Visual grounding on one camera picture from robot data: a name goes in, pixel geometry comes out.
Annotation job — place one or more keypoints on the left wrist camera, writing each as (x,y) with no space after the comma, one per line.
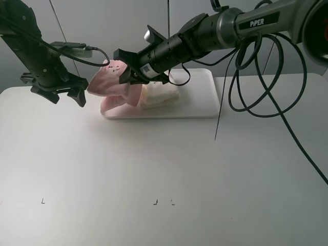
(78,50)

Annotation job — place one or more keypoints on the white plastic tray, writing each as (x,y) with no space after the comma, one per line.
(198,99)

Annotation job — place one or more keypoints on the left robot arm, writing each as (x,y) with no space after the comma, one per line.
(20,32)

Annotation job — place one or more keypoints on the pink towel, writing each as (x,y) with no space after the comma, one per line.
(105,83)

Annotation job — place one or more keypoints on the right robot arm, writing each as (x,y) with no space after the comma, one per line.
(305,21)

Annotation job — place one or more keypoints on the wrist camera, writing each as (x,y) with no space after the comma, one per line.
(153,37)
(78,50)

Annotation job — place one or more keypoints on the cream white towel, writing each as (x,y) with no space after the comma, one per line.
(155,94)

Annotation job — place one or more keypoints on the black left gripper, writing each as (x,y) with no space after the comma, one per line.
(48,83)

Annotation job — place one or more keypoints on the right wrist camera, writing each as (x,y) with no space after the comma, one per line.
(153,37)

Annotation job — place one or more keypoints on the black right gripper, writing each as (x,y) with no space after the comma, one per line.
(133,74)

